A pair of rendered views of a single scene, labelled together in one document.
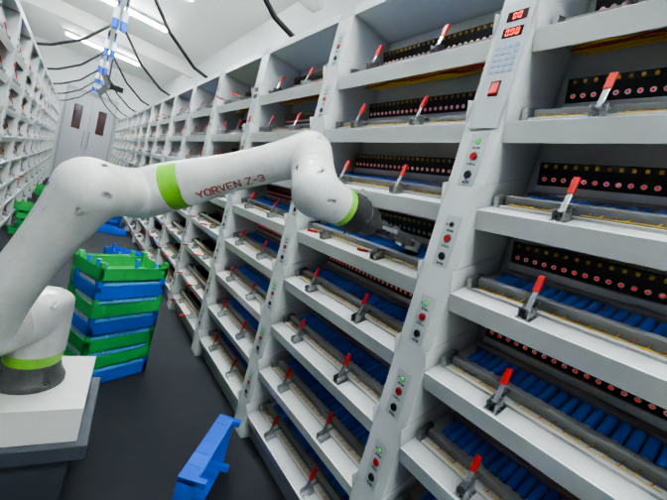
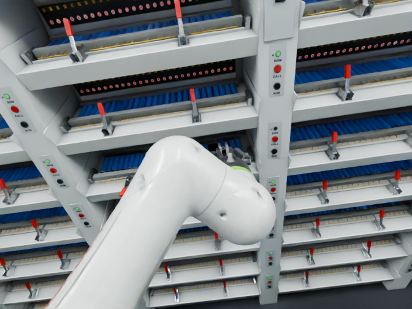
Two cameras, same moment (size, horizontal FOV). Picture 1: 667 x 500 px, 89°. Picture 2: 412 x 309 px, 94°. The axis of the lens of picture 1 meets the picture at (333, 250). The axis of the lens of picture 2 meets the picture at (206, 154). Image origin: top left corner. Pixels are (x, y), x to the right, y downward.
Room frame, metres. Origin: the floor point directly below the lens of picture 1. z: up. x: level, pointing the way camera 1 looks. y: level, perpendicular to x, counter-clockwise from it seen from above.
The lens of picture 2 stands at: (0.63, 0.28, 1.28)
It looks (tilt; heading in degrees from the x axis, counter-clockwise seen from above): 28 degrees down; 311
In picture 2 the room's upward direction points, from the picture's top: 9 degrees counter-clockwise
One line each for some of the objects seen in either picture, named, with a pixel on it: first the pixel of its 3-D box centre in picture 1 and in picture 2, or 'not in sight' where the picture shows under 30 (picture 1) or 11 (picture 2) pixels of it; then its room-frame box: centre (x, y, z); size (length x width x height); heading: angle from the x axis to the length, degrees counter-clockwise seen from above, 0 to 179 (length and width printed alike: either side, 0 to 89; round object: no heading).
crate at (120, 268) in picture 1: (124, 265); not in sight; (1.50, 0.90, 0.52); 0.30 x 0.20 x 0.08; 152
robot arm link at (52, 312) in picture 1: (35, 324); not in sight; (0.82, 0.68, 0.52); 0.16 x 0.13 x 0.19; 0
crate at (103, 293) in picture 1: (121, 281); not in sight; (1.50, 0.90, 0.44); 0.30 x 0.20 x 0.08; 152
